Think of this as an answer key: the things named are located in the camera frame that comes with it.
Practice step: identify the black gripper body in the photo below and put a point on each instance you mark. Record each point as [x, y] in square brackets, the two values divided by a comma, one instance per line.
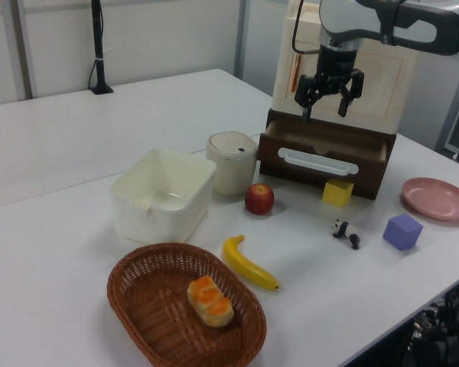
[334, 70]

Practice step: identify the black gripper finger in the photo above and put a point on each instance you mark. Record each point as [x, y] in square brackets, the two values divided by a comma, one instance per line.
[353, 86]
[308, 91]

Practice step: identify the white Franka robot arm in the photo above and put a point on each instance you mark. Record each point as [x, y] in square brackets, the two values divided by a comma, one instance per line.
[424, 23]

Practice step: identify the white open plastic bin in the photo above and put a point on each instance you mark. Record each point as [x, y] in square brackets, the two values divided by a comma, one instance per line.
[137, 221]

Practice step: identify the yellow cube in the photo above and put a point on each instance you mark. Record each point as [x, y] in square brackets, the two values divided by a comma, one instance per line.
[337, 193]

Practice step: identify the small beige lidded trash can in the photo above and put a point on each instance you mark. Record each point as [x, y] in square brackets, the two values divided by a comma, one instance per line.
[233, 172]

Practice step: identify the red apple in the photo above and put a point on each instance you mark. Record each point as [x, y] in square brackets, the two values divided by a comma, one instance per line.
[259, 199]

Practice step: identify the pink plate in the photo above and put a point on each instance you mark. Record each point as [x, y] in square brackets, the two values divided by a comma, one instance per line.
[436, 199]

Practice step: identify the panda figurine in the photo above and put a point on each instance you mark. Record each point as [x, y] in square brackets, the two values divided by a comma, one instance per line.
[348, 231]

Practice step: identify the purple cube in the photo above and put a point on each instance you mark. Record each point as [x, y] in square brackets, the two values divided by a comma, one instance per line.
[402, 231]

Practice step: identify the yellow banana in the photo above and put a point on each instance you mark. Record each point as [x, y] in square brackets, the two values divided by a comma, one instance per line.
[245, 264]

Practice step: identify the orange glazed bread loaf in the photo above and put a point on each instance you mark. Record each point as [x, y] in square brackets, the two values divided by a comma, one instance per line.
[210, 302]

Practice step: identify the brown wicker basket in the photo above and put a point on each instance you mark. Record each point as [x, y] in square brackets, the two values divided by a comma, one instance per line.
[157, 298]

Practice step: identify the black camera stand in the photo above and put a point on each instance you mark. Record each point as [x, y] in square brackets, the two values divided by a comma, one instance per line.
[98, 38]

